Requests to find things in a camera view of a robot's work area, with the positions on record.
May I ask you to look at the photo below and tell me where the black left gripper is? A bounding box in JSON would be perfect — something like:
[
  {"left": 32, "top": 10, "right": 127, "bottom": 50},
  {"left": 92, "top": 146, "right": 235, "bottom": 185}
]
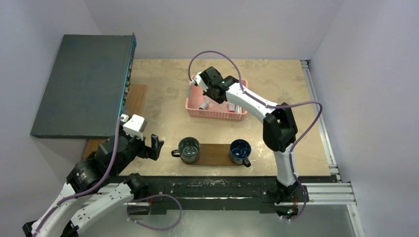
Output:
[{"left": 112, "top": 121, "right": 164, "bottom": 176}]

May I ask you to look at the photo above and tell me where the pink perforated plastic basket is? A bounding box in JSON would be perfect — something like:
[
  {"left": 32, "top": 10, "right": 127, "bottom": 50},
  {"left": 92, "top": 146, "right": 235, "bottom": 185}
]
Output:
[{"left": 185, "top": 84, "right": 248, "bottom": 121}]

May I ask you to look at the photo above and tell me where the dark green grey mug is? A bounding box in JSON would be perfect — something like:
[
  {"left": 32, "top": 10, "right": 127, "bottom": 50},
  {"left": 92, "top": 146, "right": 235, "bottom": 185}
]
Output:
[{"left": 171, "top": 137, "right": 200, "bottom": 163}]

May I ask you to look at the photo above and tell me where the oval dark wooden tray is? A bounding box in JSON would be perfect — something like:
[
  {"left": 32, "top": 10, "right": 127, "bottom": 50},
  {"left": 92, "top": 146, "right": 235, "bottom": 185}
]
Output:
[{"left": 181, "top": 144, "right": 242, "bottom": 166}]

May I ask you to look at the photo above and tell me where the navy blue mug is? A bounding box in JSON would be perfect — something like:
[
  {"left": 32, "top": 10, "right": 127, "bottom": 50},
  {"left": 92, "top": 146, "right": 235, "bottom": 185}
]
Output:
[{"left": 229, "top": 139, "right": 251, "bottom": 167}]

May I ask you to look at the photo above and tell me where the clear crystal toothbrush holder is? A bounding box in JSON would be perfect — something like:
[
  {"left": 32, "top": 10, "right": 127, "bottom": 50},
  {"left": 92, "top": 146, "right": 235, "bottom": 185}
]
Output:
[{"left": 207, "top": 100, "right": 228, "bottom": 112}]

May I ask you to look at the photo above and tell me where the white grey toothpaste tube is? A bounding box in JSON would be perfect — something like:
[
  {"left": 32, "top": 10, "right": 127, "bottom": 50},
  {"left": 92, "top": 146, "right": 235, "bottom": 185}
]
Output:
[{"left": 199, "top": 100, "right": 209, "bottom": 110}]

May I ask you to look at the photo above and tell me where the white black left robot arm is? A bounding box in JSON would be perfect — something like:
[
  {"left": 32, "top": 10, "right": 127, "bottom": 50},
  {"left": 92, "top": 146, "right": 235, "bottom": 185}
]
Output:
[{"left": 22, "top": 131, "right": 164, "bottom": 237}]

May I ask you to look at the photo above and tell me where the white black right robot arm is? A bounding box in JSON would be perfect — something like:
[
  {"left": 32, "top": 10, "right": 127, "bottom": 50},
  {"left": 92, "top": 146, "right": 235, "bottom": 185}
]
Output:
[{"left": 191, "top": 67, "right": 299, "bottom": 201}]

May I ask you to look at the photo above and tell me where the white red toothpaste tube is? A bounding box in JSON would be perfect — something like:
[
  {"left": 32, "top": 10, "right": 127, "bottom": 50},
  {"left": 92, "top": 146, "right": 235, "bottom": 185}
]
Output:
[{"left": 226, "top": 102, "right": 236, "bottom": 113}]

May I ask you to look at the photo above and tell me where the light wooden base board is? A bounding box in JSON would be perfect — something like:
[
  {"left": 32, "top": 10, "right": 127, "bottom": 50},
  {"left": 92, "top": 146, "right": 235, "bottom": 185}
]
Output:
[{"left": 82, "top": 84, "right": 148, "bottom": 160}]

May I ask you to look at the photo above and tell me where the dark grey shelf board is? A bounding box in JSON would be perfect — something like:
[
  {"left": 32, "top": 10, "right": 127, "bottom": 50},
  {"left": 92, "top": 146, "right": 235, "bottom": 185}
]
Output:
[{"left": 30, "top": 34, "right": 137, "bottom": 139}]

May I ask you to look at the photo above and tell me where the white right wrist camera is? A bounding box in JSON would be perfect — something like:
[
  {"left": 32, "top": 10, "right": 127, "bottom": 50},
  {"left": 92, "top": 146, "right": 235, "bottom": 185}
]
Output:
[{"left": 191, "top": 75, "right": 206, "bottom": 89}]

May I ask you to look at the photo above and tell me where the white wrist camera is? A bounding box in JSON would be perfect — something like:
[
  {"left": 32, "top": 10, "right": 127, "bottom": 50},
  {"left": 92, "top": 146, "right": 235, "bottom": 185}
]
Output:
[
  {"left": 121, "top": 114, "right": 147, "bottom": 141},
  {"left": 191, "top": 75, "right": 206, "bottom": 89}
]

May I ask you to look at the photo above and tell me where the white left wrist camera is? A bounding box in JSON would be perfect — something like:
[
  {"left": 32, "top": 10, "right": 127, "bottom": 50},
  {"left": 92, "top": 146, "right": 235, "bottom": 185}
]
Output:
[{"left": 121, "top": 114, "right": 147, "bottom": 141}]

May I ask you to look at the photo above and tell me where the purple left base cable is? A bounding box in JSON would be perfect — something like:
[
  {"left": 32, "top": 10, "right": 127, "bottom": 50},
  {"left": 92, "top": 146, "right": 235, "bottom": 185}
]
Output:
[{"left": 126, "top": 194, "right": 183, "bottom": 231}]

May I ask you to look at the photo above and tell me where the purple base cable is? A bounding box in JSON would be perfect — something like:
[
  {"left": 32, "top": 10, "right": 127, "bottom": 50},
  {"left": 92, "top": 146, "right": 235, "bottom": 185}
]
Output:
[
  {"left": 278, "top": 183, "right": 310, "bottom": 223},
  {"left": 126, "top": 194, "right": 183, "bottom": 231}
]

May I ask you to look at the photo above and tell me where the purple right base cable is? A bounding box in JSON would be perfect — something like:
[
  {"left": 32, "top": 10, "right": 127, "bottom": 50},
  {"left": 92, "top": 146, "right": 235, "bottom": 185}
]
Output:
[{"left": 278, "top": 183, "right": 310, "bottom": 223}]

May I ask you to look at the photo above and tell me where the aluminium frame rail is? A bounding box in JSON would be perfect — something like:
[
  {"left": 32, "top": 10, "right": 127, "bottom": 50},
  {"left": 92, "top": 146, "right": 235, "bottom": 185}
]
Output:
[{"left": 300, "top": 60, "right": 356, "bottom": 206}]

